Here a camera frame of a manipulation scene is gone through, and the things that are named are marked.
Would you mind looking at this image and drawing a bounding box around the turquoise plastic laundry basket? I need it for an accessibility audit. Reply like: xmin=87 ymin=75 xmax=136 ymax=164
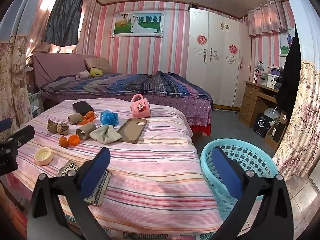
xmin=200 ymin=138 xmax=278 ymax=220

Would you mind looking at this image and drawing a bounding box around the orange peel cup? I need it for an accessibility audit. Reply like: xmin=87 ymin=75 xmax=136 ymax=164
xmin=67 ymin=134 xmax=80 ymax=146

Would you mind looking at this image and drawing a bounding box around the framed wedding picture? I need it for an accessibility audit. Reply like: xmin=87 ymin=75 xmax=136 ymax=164
xmin=111 ymin=10 xmax=165 ymax=37

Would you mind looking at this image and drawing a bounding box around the brown paper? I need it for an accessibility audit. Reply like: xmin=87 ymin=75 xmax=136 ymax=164
xmin=47 ymin=119 xmax=69 ymax=135

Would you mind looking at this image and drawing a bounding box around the brown pillow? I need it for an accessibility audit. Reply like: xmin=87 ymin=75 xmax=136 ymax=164
xmin=84 ymin=57 xmax=112 ymax=74

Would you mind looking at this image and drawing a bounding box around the pink plush toy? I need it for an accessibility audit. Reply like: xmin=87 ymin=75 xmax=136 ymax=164
xmin=75 ymin=70 xmax=90 ymax=79

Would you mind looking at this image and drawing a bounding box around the blue plastic bag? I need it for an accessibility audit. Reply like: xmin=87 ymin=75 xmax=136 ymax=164
xmin=100 ymin=110 xmax=119 ymax=126

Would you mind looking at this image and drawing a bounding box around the purple bed with plaid blanket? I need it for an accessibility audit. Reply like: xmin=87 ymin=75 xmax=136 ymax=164
xmin=33 ymin=53 xmax=214 ymax=136

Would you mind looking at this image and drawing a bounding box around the black shopping bag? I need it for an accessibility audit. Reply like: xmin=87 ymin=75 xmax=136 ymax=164
xmin=253 ymin=113 xmax=272 ymax=138

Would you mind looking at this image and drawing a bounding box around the yellow plush toy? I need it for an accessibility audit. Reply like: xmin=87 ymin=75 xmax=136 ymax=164
xmin=89 ymin=68 xmax=103 ymax=77

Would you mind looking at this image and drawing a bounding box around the floral curtain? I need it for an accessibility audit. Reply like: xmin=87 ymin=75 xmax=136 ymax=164
xmin=1 ymin=35 xmax=33 ymax=140
xmin=273 ymin=60 xmax=320 ymax=181

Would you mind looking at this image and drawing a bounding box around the pink cartoon mug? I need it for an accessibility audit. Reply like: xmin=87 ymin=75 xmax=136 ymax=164
xmin=130 ymin=94 xmax=151 ymax=119

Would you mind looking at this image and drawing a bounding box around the floral curtain right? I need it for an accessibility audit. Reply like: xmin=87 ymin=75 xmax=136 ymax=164
xmin=273 ymin=60 xmax=320 ymax=181

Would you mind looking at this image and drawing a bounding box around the tan phone case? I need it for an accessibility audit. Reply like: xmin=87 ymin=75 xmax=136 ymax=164
xmin=117 ymin=118 xmax=148 ymax=144

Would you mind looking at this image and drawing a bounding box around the white wardrobe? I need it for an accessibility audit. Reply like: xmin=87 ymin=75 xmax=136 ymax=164
xmin=185 ymin=8 xmax=251 ymax=108

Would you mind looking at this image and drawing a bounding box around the desk lamp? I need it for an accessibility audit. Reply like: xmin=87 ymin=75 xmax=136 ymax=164
xmin=253 ymin=61 xmax=264 ymax=83

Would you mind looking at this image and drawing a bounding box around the floral curtain left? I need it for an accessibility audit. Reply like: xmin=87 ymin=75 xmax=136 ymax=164
xmin=1 ymin=35 xmax=33 ymax=140

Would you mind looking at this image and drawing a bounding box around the orange peel piece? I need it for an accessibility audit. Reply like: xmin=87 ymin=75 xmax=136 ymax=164
xmin=59 ymin=137 xmax=69 ymax=148

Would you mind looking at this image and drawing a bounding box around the black smartphone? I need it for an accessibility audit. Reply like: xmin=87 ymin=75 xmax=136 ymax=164
xmin=72 ymin=101 xmax=94 ymax=116

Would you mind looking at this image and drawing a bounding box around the wooden desk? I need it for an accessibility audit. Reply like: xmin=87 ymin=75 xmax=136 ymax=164
xmin=239 ymin=81 xmax=287 ymax=150

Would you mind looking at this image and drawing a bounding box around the pink valance curtain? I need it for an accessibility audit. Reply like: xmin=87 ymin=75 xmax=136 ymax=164
xmin=247 ymin=0 xmax=287 ymax=37

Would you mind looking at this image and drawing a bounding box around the black white patterned wrapper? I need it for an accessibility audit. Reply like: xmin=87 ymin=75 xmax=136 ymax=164
xmin=57 ymin=160 xmax=111 ymax=206

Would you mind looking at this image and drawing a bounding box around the orange snack wrapper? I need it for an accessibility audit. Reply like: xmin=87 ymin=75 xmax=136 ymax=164
xmin=77 ymin=115 xmax=97 ymax=125

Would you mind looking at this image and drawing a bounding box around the pink striped bedsheet bed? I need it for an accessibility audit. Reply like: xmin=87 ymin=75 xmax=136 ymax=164
xmin=9 ymin=100 xmax=222 ymax=238

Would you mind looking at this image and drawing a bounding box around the cardboard tube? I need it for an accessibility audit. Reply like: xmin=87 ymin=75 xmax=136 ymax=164
xmin=76 ymin=122 xmax=97 ymax=140
xmin=68 ymin=113 xmax=82 ymax=125

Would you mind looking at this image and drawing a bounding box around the dark window curtain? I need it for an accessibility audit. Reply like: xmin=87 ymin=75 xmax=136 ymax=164
xmin=43 ymin=0 xmax=83 ymax=47

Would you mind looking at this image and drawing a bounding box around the small orange fruit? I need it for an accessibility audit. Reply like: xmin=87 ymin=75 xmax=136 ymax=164
xmin=86 ymin=111 xmax=95 ymax=118

